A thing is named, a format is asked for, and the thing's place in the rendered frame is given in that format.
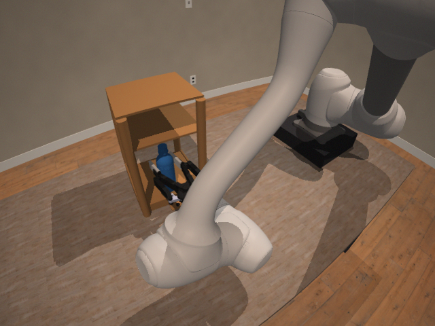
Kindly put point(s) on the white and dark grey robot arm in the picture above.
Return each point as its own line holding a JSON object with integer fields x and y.
{"x": 207, "y": 233}

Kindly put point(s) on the blue bottle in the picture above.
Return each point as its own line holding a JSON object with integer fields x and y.
{"x": 164, "y": 162}

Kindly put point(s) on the brown wooden shelving unit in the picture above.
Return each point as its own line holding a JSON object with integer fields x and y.
{"x": 146, "y": 112}

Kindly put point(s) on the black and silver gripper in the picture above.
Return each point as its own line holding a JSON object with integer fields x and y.
{"x": 160, "y": 181}

